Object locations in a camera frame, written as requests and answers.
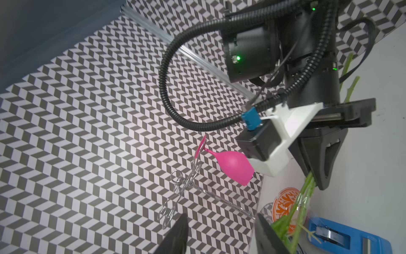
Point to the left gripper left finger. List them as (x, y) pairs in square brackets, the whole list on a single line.
[(175, 242)]

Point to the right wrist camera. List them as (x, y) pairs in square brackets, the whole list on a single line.
[(266, 146)]

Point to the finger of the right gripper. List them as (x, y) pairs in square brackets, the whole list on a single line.
[(315, 150)]

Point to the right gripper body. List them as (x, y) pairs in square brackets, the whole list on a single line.
[(323, 87)]

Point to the pink plastic wine glass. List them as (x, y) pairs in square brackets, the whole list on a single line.
[(234, 164)]

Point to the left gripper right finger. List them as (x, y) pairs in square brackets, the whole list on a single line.
[(267, 241)]

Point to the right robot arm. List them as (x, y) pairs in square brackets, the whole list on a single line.
[(288, 48)]

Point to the blue tape dispenser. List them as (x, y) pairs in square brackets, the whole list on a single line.
[(336, 238)]

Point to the orange patterned bowl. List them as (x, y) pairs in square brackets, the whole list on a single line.
[(282, 206)]

